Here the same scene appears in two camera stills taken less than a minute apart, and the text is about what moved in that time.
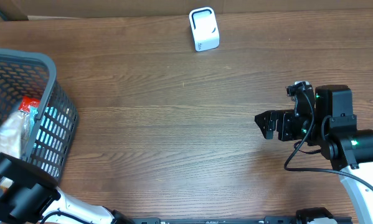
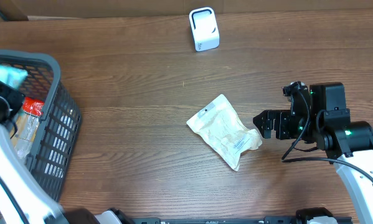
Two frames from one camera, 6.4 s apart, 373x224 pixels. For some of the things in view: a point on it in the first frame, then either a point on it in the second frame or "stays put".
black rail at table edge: [242, 220] stays put
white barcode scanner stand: [204, 28] stays put
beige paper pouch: [10, 136] -> [217, 122]
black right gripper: [283, 117] stays put
